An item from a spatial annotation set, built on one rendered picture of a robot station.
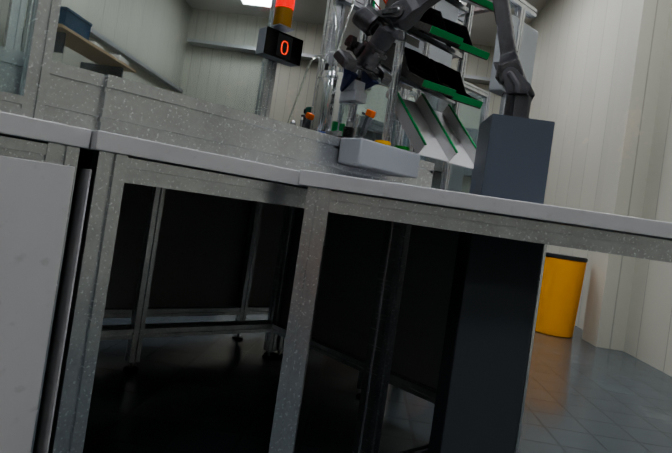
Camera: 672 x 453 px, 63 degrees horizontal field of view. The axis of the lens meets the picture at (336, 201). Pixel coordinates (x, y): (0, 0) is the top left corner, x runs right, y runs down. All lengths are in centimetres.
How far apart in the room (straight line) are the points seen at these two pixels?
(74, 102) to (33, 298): 31
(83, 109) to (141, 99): 10
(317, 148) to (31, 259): 62
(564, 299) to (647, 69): 203
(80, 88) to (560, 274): 457
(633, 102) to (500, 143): 400
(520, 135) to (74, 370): 99
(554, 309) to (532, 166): 393
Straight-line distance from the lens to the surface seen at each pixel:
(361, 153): 123
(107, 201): 93
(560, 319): 522
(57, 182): 92
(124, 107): 101
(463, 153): 186
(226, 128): 110
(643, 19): 546
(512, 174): 130
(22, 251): 92
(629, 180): 516
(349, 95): 154
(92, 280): 95
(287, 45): 154
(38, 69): 94
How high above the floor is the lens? 79
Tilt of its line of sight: 1 degrees up
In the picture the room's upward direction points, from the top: 8 degrees clockwise
